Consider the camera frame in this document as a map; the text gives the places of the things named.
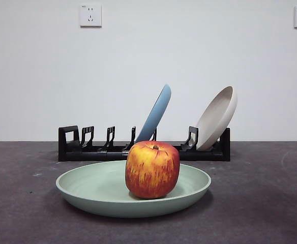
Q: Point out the red yellow apple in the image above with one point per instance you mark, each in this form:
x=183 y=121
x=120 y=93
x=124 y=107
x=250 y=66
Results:
x=151 y=172

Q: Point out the green plate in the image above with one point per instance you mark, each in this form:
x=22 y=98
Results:
x=92 y=188

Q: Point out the blue plate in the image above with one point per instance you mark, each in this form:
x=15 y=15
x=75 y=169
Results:
x=156 y=114

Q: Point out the beige plate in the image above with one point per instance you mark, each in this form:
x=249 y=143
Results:
x=214 y=122

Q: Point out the black plate rack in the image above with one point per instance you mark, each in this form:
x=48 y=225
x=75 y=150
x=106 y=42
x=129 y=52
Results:
x=71 y=152

